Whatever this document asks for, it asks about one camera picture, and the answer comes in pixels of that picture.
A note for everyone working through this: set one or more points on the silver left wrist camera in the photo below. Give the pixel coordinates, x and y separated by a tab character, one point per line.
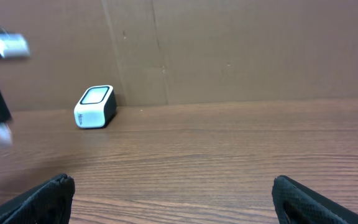
13	46

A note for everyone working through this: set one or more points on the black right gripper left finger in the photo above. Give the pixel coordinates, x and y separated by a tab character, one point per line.
49	202

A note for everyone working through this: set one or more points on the white barcode scanner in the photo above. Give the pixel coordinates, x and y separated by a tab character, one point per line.
96	107

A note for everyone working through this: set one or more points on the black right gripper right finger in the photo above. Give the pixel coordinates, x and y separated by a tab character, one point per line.
296	204

